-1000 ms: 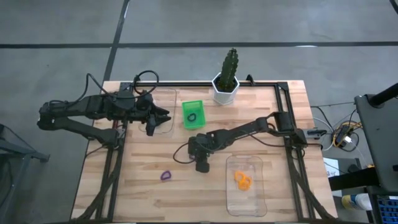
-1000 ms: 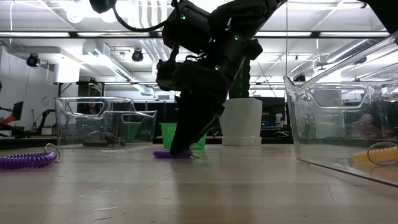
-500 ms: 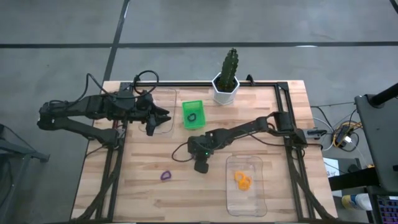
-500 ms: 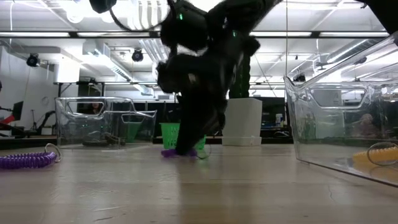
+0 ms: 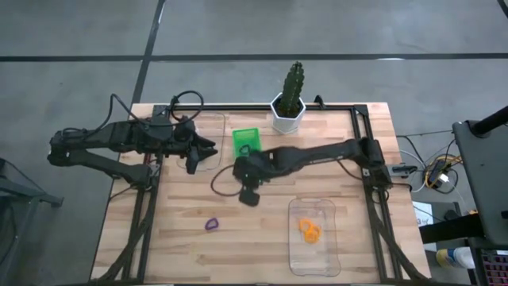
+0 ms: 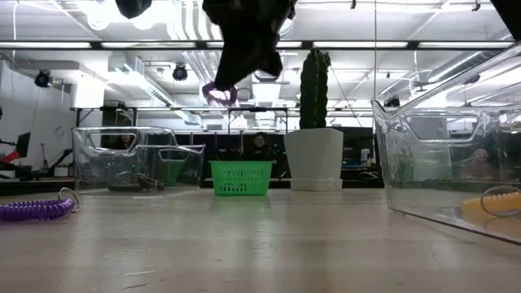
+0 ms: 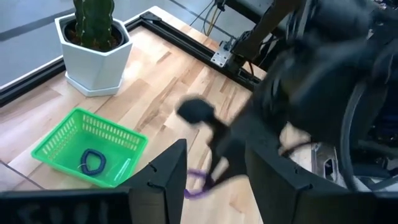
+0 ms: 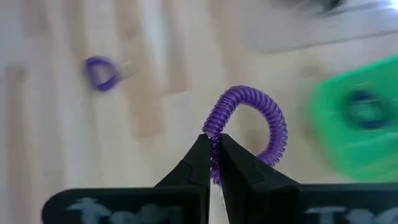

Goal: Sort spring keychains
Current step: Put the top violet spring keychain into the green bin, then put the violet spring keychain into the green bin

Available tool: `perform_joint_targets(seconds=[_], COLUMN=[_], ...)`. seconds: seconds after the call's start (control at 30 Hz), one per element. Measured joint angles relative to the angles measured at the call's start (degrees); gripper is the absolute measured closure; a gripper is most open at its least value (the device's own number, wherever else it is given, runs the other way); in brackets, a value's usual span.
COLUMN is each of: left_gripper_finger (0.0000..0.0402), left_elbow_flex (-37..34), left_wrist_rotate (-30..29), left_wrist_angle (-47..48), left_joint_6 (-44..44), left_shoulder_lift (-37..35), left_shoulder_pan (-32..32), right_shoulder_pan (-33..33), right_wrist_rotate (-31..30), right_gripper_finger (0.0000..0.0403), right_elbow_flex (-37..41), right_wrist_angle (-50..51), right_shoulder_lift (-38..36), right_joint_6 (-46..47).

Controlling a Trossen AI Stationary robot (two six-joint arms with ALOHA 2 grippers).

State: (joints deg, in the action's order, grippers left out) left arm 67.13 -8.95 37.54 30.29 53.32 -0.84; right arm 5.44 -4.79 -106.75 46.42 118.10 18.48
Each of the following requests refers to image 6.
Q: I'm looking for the small clear plastic bin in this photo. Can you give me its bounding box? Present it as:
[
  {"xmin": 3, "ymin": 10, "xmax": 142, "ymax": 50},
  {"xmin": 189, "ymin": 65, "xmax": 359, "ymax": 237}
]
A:
[{"xmin": 72, "ymin": 126, "xmax": 206, "ymax": 197}]

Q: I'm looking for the white plant pot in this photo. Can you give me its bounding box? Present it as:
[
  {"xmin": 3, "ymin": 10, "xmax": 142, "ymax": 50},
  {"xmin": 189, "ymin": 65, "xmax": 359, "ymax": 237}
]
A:
[{"xmin": 282, "ymin": 127, "xmax": 344, "ymax": 192}]

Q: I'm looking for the person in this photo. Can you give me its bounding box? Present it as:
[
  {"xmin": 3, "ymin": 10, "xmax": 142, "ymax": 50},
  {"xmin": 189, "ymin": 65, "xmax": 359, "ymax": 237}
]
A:
[
  {"xmin": 116, "ymin": 133, "xmax": 135, "ymax": 151},
  {"xmin": 462, "ymin": 148, "xmax": 497, "ymax": 180},
  {"xmin": 243, "ymin": 131, "xmax": 278, "ymax": 162}
]

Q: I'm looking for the black ceiling spotlight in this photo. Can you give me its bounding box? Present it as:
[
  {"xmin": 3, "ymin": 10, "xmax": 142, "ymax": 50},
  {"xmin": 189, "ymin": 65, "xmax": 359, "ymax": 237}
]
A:
[
  {"xmin": 172, "ymin": 63, "xmax": 189, "ymax": 82},
  {"xmin": 33, "ymin": 70, "xmax": 53, "ymax": 89}
]

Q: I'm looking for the black monitor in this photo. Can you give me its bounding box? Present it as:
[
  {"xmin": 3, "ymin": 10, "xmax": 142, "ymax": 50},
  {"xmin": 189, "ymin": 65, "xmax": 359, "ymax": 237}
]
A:
[{"xmin": 15, "ymin": 131, "xmax": 32, "ymax": 160}]

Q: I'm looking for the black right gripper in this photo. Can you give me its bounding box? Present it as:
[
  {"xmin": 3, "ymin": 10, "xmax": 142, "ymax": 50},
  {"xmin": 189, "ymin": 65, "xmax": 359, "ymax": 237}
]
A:
[{"xmin": 201, "ymin": 0, "xmax": 298, "ymax": 92}]

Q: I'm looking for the thin hanging cable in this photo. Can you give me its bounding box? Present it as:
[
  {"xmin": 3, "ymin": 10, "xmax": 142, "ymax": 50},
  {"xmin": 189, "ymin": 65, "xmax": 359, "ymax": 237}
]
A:
[{"xmin": 373, "ymin": 0, "xmax": 377, "ymax": 103}]

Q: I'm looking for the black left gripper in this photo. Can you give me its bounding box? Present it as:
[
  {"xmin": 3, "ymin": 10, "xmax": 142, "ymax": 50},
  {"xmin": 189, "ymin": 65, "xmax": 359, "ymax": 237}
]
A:
[{"xmin": 114, "ymin": 0, "xmax": 153, "ymax": 20}]

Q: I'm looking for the large black spring keychain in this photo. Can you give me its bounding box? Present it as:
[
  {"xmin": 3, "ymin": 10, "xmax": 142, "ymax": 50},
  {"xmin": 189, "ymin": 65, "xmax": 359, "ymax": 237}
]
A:
[{"xmin": 107, "ymin": 178, "xmax": 143, "ymax": 193}]

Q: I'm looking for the yellow spring keychain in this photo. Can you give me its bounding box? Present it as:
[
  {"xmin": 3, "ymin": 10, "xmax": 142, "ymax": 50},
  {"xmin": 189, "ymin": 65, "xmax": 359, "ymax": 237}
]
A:
[{"xmin": 461, "ymin": 186, "xmax": 521, "ymax": 218}]

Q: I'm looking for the tall green cactus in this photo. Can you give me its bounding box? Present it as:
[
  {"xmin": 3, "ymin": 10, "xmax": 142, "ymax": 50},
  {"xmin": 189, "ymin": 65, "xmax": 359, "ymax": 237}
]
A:
[{"xmin": 299, "ymin": 48, "xmax": 332, "ymax": 130}]

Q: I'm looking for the purple spring keychain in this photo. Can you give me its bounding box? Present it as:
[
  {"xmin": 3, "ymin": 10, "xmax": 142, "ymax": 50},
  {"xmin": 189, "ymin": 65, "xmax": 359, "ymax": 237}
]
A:
[
  {"xmin": 202, "ymin": 81, "xmax": 239, "ymax": 107},
  {"xmin": 0, "ymin": 186, "xmax": 81, "ymax": 223}
]

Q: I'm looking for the green plastic basket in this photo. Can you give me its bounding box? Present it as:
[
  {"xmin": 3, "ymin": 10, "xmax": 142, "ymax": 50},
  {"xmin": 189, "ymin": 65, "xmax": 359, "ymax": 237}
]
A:
[{"xmin": 208, "ymin": 160, "xmax": 275, "ymax": 197}]

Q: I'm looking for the large clear plastic bin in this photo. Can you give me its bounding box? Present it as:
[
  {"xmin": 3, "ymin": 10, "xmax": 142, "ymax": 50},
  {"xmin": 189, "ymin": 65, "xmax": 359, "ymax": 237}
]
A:
[{"xmin": 370, "ymin": 40, "xmax": 521, "ymax": 247}]

